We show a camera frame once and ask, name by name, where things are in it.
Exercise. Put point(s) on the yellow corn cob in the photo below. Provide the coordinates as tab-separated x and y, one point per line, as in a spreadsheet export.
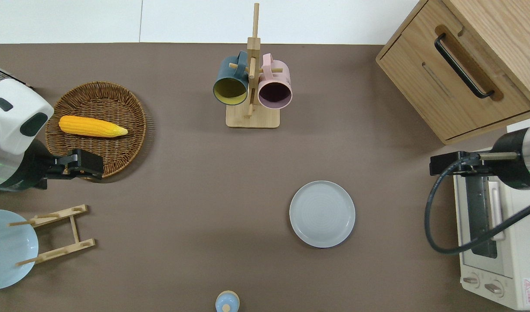
89	126

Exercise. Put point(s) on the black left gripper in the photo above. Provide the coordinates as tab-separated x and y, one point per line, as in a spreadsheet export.
31	173

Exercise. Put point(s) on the wooden drawer cabinet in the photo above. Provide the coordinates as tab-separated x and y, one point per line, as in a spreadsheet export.
421	86

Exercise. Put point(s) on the brown wicker basket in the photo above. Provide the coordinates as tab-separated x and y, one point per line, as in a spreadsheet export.
113	104

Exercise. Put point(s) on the brown table mat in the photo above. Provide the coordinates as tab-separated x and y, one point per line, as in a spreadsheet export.
182	195

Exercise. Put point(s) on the light blue plate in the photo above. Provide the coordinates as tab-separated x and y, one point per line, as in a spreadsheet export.
7	255

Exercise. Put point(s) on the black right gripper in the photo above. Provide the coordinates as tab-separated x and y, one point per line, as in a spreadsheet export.
508	171

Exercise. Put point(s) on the wooden plate rack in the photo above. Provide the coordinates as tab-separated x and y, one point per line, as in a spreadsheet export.
74	227

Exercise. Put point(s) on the cream toaster oven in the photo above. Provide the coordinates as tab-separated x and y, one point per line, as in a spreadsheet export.
516	260

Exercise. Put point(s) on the dark blue mug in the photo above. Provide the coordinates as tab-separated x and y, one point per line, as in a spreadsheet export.
230	89

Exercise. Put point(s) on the wooden mug tree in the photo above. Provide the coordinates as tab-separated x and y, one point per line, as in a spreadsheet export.
252	119

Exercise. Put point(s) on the pink mug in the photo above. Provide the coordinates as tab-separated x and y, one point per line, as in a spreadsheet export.
274	93

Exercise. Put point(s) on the small blue dome knob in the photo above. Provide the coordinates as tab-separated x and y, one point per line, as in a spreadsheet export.
227	302

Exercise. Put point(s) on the gray round plate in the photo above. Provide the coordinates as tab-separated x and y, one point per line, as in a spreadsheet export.
322	214

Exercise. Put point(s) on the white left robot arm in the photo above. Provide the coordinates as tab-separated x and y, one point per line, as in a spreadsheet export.
13	108

